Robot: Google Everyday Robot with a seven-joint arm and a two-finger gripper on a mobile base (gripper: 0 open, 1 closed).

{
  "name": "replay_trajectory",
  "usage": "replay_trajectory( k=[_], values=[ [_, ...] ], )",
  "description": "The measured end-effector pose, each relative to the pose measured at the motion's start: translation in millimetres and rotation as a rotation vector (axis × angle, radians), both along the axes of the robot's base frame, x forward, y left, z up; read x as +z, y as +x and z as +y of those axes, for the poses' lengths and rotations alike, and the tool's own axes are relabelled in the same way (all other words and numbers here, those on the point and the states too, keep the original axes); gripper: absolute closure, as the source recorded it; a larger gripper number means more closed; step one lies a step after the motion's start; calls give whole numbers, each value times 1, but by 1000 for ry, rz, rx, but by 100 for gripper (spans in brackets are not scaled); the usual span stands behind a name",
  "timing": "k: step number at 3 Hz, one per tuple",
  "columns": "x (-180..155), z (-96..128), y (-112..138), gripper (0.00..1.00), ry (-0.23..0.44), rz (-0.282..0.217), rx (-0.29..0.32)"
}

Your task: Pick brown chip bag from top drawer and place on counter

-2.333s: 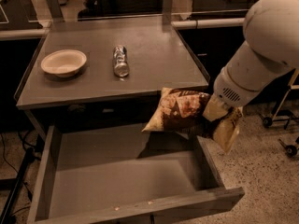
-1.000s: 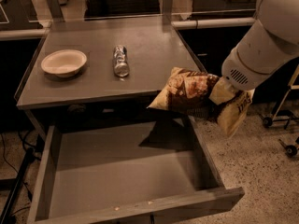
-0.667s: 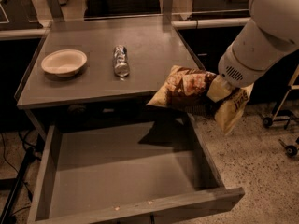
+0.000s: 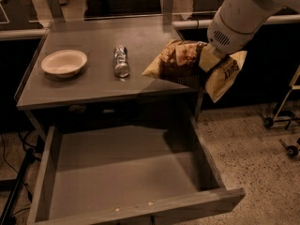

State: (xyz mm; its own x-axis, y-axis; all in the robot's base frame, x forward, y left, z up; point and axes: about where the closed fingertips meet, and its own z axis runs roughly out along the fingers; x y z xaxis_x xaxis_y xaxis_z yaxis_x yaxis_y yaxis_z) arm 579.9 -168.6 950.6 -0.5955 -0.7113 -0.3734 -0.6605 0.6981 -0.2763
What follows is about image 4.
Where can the brown chip bag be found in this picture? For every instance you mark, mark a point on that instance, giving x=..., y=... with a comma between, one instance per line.
x=179, y=62

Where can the open grey top drawer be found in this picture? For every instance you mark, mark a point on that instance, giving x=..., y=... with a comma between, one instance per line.
x=153, y=171

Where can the white paper bowl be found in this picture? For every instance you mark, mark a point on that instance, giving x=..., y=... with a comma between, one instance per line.
x=64, y=64

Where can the grey counter cabinet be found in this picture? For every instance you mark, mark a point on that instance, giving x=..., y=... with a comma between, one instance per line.
x=97, y=83

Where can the person in dark clothes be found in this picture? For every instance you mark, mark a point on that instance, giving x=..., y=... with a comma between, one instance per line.
x=107, y=8

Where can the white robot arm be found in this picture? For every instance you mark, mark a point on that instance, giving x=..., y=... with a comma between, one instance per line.
x=235, y=24

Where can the silver drink can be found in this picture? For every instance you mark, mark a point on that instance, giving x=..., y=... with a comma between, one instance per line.
x=120, y=61

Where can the white horizontal rail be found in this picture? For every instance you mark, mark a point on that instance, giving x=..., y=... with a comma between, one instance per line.
x=45, y=27

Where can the black floor pole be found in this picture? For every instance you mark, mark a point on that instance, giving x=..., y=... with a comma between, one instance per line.
x=13, y=186

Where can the wheeled cart base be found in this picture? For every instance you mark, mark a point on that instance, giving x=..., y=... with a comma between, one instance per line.
x=279, y=115

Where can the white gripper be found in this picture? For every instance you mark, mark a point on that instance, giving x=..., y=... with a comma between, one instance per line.
x=230, y=37

